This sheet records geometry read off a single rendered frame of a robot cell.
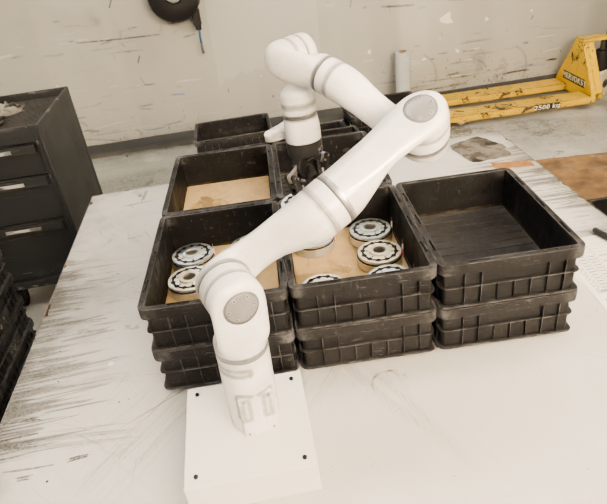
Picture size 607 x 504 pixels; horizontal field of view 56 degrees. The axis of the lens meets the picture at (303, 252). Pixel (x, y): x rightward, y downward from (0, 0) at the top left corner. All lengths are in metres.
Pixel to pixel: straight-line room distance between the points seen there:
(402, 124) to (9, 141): 2.03
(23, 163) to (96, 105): 2.06
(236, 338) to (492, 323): 0.60
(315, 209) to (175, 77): 3.77
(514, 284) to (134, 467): 0.83
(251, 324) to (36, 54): 3.99
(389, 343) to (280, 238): 0.44
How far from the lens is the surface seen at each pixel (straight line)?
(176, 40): 4.55
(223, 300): 0.87
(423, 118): 0.95
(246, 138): 2.94
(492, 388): 1.24
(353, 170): 0.91
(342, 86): 1.05
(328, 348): 1.23
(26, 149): 2.70
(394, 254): 1.32
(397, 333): 1.24
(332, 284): 1.12
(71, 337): 1.57
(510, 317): 1.31
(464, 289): 1.21
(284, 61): 1.12
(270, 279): 1.33
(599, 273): 1.60
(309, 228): 0.90
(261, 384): 1.01
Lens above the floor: 1.58
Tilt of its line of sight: 32 degrees down
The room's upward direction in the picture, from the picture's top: 8 degrees counter-clockwise
